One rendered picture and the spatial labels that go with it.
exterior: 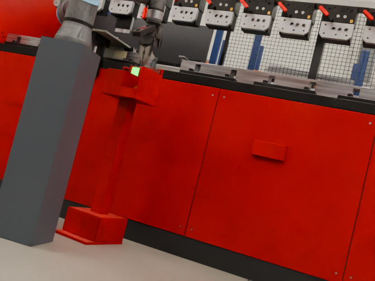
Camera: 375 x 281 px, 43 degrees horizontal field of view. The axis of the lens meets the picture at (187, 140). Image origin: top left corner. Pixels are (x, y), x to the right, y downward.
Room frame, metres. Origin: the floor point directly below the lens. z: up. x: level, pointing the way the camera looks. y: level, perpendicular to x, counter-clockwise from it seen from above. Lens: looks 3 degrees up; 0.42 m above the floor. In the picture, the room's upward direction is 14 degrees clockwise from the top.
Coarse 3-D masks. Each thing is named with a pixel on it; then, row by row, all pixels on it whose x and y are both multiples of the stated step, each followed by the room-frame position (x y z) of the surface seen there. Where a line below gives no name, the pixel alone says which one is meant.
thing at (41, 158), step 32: (64, 64) 1.80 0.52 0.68; (96, 64) 1.94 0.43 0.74; (32, 96) 1.82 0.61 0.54; (64, 96) 1.79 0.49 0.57; (32, 128) 1.81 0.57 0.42; (64, 128) 1.81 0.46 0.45; (32, 160) 1.80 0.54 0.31; (64, 160) 1.88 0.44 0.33; (0, 192) 1.82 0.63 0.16; (32, 192) 1.80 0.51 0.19; (64, 192) 1.95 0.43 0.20; (0, 224) 1.82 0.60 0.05; (32, 224) 1.79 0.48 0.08
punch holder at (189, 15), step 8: (184, 0) 2.55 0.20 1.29; (192, 0) 2.54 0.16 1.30; (200, 0) 2.52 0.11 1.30; (176, 8) 2.57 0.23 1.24; (184, 8) 2.54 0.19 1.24; (192, 8) 2.52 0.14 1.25; (200, 8) 2.54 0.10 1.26; (176, 16) 2.55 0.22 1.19; (184, 16) 2.54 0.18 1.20; (192, 16) 2.52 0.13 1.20; (200, 16) 2.57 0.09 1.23; (176, 24) 2.63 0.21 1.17; (184, 24) 2.59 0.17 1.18; (192, 24) 2.56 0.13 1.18
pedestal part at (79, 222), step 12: (72, 216) 2.18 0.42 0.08; (84, 216) 2.14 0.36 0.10; (96, 216) 2.11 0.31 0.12; (108, 216) 2.19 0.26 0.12; (120, 216) 2.28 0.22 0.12; (72, 228) 2.17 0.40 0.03; (84, 228) 2.13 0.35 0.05; (96, 228) 2.10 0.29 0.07; (108, 228) 2.16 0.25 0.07; (120, 228) 2.23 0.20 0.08; (84, 240) 2.08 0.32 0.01; (96, 240) 2.11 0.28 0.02; (108, 240) 2.18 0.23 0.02; (120, 240) 2.25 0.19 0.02
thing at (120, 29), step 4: (120, 16) 2.73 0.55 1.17; (124, 16) 2.72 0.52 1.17; (128, 16) 2.71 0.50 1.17; (120, 20) 2.73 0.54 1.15; (124, 20) 2.72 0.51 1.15; (128, 20) 2.71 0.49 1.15; (132, 20) 2.70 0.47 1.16; (116, 24) 2.73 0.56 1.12; (120, 24) 2.72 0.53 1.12; (124, 24) 2.71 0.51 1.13; (128, 24) 2.70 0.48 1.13; (132, 24) 2.71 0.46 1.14; (116, 28) 2.74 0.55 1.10; (120, 28) 2.73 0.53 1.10; (124, 28) 2.71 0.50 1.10; (128, 28) 2.70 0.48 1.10; (124, 32) 2.72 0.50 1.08; (128, 32) 2.71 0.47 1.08
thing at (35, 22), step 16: (0, 0) 2.96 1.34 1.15; (16, 0) 3.07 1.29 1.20; (32, 0) 3.20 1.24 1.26; (48, 0) 3.33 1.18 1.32; (0, 16) 2.99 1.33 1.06; (16, 16) 3.10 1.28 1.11; (32, 16) 3.23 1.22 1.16; (48, 16) 3.36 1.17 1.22; (0, 32) 3.02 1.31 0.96; (16, 32) 3.14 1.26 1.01; (32, 32) 3.27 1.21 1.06; (48, 32) 3.40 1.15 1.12
